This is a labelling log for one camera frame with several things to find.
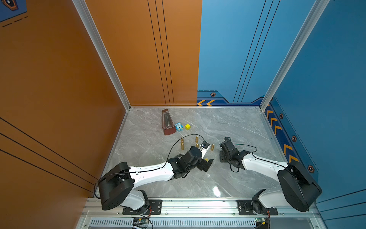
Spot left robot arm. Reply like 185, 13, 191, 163
97, 141, 213, 215

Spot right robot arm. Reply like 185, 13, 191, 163
220, 137, 322, 215

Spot blue owl toy cube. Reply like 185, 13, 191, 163
175, 123, 183, 132

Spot dark red metronome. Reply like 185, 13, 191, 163
162, 109, 176, 135

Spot right green circuit board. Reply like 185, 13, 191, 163
254, 219, 271, 229

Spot green circuit board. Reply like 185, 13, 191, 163
132, 217, 150, 229
254, 219, 271, 229

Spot left green circuit board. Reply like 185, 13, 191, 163
132, 217, 150, 229

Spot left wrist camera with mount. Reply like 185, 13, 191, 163
198, 141, 210, 159

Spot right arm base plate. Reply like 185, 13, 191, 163
237, 200, 278, 216

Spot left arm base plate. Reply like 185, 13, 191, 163
123, 199, 163, 215

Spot front aluminium rail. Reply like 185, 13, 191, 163
76, 198, 326, 229

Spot right aluminium corner post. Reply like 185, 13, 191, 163
260, 0, 330, 112

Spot aluminium corner post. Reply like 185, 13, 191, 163
260, 0, 330, 112
72, 0, 131, 112

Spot left aluminium corner post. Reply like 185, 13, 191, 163
72, 0, 131, 112

